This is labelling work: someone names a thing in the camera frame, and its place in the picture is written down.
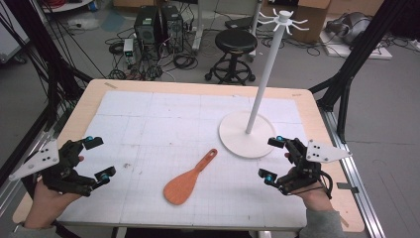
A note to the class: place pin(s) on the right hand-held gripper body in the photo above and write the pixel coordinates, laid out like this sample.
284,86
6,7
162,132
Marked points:
305,173

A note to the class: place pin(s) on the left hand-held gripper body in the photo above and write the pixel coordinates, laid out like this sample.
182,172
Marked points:
66,178

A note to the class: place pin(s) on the white hook stand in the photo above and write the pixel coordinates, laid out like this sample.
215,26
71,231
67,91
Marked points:
247,140

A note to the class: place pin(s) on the wooden rice spatula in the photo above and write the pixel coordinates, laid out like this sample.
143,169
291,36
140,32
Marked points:
180,191

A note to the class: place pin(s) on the person's right hand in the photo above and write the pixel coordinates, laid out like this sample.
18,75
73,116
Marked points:
315,200

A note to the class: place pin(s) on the person's left hand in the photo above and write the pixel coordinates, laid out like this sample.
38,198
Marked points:
46,205

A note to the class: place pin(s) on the white grid mat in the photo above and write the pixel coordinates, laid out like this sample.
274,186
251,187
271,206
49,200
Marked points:
148,132

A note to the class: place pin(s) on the small silver power supply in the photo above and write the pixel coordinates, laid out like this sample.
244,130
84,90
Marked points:
128,49

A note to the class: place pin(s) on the black round stool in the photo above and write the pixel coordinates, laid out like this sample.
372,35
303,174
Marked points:
236,41

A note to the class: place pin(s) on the brown cardboard box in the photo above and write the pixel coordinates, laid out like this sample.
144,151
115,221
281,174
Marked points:
312,20

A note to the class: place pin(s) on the black computer tower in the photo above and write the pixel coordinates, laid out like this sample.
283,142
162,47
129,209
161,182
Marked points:
146,26
172,28

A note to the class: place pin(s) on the white flat board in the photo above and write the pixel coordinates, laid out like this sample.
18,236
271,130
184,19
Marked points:
369,53

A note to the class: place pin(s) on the grey bag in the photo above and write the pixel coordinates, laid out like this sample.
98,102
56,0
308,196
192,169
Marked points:
350,28

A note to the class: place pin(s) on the aluminium rail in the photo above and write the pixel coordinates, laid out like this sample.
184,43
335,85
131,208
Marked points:
20,172
356,175

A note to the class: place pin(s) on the black frame strut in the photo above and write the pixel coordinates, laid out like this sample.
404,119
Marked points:
360,49

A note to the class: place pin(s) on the white metal stand post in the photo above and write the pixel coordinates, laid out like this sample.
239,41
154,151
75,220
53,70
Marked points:
198,29
256,20

